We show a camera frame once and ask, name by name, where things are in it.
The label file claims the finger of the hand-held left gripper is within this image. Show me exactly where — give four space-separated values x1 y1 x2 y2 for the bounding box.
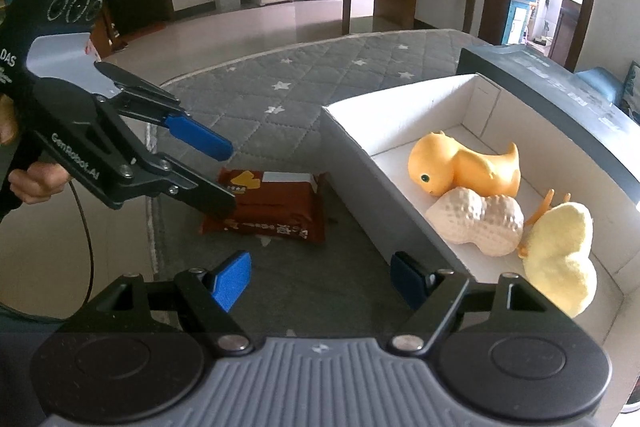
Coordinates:
107 151 237 221
94 62 234 160

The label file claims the yellow plush chick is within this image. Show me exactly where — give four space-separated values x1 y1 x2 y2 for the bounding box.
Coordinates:
517 189 598 319

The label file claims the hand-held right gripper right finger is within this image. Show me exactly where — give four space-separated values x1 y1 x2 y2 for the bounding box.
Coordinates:
389 251 548 354

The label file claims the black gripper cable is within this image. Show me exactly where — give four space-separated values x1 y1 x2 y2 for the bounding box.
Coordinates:
0 179 96 323

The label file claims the grey quilted star table cover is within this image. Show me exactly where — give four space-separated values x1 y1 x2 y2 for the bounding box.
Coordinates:
145 28 506 348

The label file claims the person's left hand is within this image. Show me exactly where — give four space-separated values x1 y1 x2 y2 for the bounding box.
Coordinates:
0 99 73 206

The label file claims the beige peanut toy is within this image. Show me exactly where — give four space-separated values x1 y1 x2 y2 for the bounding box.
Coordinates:
425 187 525 258

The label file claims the light blue plastic cabinet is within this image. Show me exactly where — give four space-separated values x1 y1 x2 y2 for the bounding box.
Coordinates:
509 0 540 46

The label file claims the yellow rubber duck toy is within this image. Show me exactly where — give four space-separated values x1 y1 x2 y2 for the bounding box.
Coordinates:
407 131 522 198

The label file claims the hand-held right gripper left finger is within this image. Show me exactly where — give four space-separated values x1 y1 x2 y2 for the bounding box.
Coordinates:
107 251 253 355

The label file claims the white cardboard box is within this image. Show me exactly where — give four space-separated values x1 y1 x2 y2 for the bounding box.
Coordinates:
320 73 640 353

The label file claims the brown snack packet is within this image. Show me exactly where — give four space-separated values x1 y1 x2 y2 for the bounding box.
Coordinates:
201 168 328 248

